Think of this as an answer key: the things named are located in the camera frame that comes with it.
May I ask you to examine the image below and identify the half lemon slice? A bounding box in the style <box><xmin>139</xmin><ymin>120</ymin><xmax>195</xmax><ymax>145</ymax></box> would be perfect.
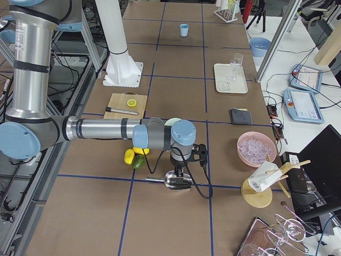
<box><xmin>126</xmin><ymin>99</ymin><xmax>137</xmax><ymax>107</ymax></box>

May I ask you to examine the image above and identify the white carton box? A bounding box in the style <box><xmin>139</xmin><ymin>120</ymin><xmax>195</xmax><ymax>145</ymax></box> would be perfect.
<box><xmin>248</xmin><ymin>161</ymin><xmax>282</xmax><ymax>193</ymax></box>

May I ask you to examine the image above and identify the black camera tripod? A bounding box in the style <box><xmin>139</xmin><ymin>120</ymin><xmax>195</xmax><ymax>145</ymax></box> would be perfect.
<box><xmin>246</xmin><ymin>1</ymin><xmax>266</xmax><ymax>32</ymax></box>

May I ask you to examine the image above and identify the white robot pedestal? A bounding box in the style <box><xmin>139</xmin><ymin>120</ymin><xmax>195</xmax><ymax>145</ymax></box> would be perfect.
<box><xmin>96</xmin><ymin>0</ymin><xmax>143</xmax><ymax>88</ymax></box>

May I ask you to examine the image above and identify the blue teach pendant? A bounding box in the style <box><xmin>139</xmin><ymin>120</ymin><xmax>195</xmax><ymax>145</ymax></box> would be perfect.
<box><xmin>289</xmin><ymin>64</ymin><xmax>323</xmax><ymax>94</ymax></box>
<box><xmin>283</xmin><ymin>89</ymin><xmax>324</xmax><ymax>124</ymax></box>

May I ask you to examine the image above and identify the light blue cup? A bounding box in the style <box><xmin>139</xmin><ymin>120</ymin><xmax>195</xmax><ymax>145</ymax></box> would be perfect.
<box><xmin>180</xmin><ymin>23</ymin><xmax>189</xmax><ymax>37</ymax></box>

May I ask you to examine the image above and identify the cream bear tray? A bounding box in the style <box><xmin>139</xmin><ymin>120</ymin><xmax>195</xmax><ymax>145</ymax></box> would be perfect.
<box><xmin>214</xmin><ymin>63</ymin><xmax>248</xmax><ymax>94</ymax></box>

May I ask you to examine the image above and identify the green lime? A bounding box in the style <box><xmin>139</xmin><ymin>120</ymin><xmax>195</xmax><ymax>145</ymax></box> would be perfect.
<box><xmin>132</xmin><ymin>155</ymin><xmax>145</xmax><ymax>170</ymax></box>

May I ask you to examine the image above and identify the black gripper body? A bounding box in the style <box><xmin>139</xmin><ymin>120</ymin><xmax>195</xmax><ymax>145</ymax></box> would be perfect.
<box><xmin>170</xmin><ymin>148</ymin><xmax>185</xmax><ymax>175</ymax></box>

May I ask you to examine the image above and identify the blue bowl with fork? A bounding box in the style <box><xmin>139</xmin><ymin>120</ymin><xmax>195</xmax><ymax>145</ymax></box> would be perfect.
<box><xmin>249</xmin><ymin>37</ymin><xmax>271</xmax><ymax>57</ymax></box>

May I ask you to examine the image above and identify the white wire cup rack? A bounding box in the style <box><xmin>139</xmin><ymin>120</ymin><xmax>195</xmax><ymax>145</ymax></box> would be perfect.
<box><xmin>214</xmin><ymin>0</ymin><xmax>240</xmax><ymax>23</ymax></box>

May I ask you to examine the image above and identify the far blue teach pendant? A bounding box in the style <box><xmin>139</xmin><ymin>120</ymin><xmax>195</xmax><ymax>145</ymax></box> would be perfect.
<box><xmin>289</xmin><ymin>64</ymin><xmax>323</xmax><ymax>94</ymax></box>

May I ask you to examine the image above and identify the near blue teach pendant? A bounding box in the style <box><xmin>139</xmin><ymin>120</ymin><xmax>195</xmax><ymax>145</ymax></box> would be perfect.
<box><xmin>283</xmin><ymin>89</ymin><xmax>324</xmax><ymax>124</ymax></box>

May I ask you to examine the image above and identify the grey folded cloth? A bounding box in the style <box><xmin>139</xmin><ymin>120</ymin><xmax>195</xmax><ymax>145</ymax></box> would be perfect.
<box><xmin>229</xmin><ymin>108</ymin><xmax>253</xmax><ymax>125</ymax></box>

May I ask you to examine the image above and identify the red cylinder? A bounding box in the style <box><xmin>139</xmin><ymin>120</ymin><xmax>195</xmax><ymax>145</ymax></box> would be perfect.
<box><xmin>242</xmin><ymin>0</ymin><xmax>253</xmax><ymax>24</ymax></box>

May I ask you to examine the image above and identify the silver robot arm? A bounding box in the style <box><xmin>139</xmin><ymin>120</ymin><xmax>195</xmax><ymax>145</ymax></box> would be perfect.
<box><xmin>1</xmin><ymin>1</ymin><xmax>196</xmax><ymax>190</ymax></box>

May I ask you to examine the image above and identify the aluminium frame post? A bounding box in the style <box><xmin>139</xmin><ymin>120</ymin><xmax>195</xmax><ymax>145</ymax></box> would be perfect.
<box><xmin>255</xmin><ymin>0</ymin><xmax>302</xmax><ymax>83</ymax></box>

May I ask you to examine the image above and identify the green bowl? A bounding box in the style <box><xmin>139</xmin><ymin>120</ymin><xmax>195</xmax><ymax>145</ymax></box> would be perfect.
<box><xmin>165</xmin><ymin>117</ymin><xmax>181</xmax><ymax>126</ymax></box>

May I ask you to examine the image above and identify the clear wine glass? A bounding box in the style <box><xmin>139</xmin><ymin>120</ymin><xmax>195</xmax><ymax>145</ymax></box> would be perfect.
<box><xmin>227</xmin><ymin>53</ymin><xmax>243</xmax><ymax>82</ymax></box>

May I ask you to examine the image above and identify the metal ice scoop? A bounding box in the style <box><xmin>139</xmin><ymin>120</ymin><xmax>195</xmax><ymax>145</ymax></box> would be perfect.
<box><xmin>145</xmin><ymin>171</ymin><xmax>192</xmax><ymax>190</ymax></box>

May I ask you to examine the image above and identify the wooden cutting board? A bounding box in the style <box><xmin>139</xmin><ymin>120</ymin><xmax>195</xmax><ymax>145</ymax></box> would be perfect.
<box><xmin>104</xmin><ymin>93</ymin><xmax>147</xmax><ymax>119</ymax></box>

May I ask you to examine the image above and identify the pink bowl with ice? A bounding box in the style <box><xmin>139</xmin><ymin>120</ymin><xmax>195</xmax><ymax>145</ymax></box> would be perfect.
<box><xmin>237</xmin><ymin>132</ymin><xmax>277</xmax><ymax>167</ymax></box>

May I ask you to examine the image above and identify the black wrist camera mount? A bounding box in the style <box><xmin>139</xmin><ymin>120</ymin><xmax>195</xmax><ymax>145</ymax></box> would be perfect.
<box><xmin>188</xmin><ymin>143</ymin><xmax>208</xmax><ymax>168</ymax></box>

